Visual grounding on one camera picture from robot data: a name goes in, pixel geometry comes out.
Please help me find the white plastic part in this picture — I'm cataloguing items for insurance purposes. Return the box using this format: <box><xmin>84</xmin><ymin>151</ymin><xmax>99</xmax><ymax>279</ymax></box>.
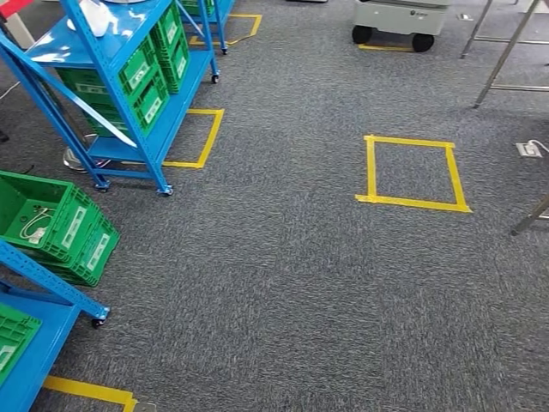
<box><xmin>66</xmin><ymin>0</ymin><xmax>113</xmax><ymax>38</ymax></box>

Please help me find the white wheeled cart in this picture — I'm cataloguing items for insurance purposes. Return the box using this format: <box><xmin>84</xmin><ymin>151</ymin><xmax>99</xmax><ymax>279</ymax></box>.
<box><xmin>351</xmin><ymin>0</ymin><xmax>453</xmax><ymax>53</ymax></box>

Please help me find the red barrier belt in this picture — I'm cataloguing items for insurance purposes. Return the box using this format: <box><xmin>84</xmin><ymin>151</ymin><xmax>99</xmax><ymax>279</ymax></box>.
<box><xmin>0</xmin><ymin>0</ymin><xmax>33</xmax><ymax>18</ymax></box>

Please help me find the yellow floor tape square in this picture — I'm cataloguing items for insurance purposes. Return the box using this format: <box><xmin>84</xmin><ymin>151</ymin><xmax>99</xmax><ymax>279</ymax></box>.
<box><xmin>354</xmin><ymin>134</ymin><xmax>473</xmax><ymax>215</ymax></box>

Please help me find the steel frame table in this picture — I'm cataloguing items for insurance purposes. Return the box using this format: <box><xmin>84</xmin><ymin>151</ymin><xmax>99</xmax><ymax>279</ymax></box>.
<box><xmin>460</xmin><ymin>0</ymin><xmax>549</xmax><ymax>109</ymax></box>

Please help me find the blue metal shelf rack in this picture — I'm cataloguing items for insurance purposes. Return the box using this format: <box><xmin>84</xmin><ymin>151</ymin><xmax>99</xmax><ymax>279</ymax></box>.
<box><xmin>177</xmin><ymin>0</ymin><xmax>237</xmax><ymax>55</ymax></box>
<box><xmin>0</xmin><ymin>239</ymin><xmax>112</xmax><ymax>412</ymax></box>
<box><xmin>0</xmin><ymin>0</ymin><xmax>220</xmax><ymax>197</ymax></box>

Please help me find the chrome stanchion post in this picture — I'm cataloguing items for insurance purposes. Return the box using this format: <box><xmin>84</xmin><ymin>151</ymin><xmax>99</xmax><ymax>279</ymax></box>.
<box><xmin>63</xmin><ymin>133</ymin><xmax>102</xmax><ymax>173</ymax></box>

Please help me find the white floor socket plate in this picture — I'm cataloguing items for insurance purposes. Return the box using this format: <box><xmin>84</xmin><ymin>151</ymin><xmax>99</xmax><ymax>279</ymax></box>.
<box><xmin>515</xmin><ymin>142</ymin><xmax>542</xmax><ymax>159</ymax></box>

